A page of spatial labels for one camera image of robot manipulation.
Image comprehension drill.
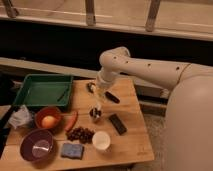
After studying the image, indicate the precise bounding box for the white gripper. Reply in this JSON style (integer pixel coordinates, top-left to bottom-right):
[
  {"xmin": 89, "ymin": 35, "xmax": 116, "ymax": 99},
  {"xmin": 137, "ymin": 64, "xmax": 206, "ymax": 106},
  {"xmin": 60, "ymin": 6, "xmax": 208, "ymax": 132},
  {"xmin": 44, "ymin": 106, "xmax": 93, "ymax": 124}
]
[{"xmin": 92, "ymin": 70, "xmax": 116, "ymax": 104}]

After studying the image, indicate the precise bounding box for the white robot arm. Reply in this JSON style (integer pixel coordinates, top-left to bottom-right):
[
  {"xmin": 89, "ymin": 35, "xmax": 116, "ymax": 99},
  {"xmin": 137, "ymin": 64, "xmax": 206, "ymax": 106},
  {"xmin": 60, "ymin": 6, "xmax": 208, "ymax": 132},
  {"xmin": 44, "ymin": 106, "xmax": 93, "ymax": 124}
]
[{"xmin": 96, "ymin": 47, "xmax": 213, "ymax": 171}]

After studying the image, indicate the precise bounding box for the small metal cup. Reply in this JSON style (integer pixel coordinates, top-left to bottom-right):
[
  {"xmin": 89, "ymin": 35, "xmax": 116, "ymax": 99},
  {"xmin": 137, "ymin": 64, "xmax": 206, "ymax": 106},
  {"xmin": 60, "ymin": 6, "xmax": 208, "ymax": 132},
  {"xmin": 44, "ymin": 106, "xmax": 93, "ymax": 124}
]
[{"xmin": 89, "ymin": 108, "xmax": 102, "ymax": 123}]

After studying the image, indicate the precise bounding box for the white plastic cup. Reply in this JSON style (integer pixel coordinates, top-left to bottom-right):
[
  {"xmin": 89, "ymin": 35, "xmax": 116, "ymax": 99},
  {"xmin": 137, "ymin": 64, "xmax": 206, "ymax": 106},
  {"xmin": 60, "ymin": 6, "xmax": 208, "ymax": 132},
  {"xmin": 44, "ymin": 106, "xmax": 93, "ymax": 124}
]
[{"xmin": 92, "ymin": 131, "xmax": 111, "ymax": 151}]

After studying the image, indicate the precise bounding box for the black rectangular block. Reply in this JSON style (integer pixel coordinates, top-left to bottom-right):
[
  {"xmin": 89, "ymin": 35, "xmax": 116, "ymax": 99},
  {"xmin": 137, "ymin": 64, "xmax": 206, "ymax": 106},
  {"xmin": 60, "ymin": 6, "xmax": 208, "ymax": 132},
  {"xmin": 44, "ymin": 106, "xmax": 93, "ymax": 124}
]
[{"xmin": 109, "ymin": 114, "xmax": 127, "ymax": 135}]

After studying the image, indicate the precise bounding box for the wooden table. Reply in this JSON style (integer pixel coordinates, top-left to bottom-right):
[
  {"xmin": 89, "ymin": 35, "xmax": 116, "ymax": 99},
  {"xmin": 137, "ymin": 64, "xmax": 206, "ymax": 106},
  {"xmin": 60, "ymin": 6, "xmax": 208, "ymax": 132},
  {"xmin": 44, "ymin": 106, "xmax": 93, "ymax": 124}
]
[{"xmin": 0, "ymin": 79, "xmax": 154, "ymax": 171}]

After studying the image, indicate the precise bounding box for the bunch of dark grapes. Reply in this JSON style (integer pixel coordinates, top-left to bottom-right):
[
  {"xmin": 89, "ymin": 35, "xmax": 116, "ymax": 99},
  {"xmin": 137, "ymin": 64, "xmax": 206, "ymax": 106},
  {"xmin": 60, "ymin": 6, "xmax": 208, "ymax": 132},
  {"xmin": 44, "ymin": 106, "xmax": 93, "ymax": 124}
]
[{"xmin": 66, "ymin": 127, "xmax": 94, "ymax": 144}]

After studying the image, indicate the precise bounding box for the red bowl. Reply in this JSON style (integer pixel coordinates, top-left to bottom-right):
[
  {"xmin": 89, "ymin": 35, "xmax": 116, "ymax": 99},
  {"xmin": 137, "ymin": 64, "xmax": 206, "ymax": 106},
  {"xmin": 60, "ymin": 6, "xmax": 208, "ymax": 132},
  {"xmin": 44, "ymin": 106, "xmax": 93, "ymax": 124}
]
[{"xmin": 35, "ymin": 106, "xmax": 62, "ymax": 129}]

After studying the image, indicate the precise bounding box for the yellow apple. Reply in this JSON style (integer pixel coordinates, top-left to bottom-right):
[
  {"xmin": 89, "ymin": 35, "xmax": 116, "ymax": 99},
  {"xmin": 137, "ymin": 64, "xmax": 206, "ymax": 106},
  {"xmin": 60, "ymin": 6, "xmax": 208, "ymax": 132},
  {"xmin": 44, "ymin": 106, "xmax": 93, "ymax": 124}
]
[{"xmin": 41, "ymin": 116, "xmax": 56, "ymax": 129}]

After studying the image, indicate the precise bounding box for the green plastic tray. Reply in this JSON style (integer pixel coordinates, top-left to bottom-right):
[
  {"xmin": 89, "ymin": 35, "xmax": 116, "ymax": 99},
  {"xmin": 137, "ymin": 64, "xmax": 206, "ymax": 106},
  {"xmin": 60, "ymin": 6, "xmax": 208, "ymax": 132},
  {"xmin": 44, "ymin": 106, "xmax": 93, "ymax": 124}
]
[{"xmin": 13, "ymin": 74, "xmax": 73, "ymax": 110}]

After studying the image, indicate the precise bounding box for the blue sponge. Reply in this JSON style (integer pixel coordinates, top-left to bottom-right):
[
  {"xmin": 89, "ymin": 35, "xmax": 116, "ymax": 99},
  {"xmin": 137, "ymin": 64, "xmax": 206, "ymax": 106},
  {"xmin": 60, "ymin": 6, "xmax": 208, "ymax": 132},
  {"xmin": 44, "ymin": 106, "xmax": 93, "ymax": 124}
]
[{"xmin": 61, "ymin": 143, "xmax": 84, "ymax": 159}]

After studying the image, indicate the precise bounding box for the purple bowl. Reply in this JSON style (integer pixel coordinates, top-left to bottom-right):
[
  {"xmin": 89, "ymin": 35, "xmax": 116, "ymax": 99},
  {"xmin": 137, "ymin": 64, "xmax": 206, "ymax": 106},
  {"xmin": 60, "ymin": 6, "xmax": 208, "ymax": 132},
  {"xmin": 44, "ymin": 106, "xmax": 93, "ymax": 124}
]
[{"xmin": 20, "ymin": 129, "xmax": 54, "ymax": 162}]

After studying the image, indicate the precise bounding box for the crumpled grey cloth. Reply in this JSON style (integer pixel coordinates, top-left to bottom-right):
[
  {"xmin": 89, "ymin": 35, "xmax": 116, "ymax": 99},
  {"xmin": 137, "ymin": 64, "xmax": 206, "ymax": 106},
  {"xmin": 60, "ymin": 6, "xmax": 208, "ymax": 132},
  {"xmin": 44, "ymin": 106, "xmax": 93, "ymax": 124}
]
[{"xmin": 9, "ymin": 105, "xmax": 34, "ymax": 129}]

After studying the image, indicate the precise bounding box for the black handled metal spoon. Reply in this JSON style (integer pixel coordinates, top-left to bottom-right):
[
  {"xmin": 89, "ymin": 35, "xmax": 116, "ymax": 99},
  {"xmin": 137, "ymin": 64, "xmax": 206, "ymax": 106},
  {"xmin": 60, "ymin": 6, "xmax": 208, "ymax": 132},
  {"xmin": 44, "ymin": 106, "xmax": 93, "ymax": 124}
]
[{"xmin": 86, "ymin": 82, "xmax": 120, "ymax": 103}]

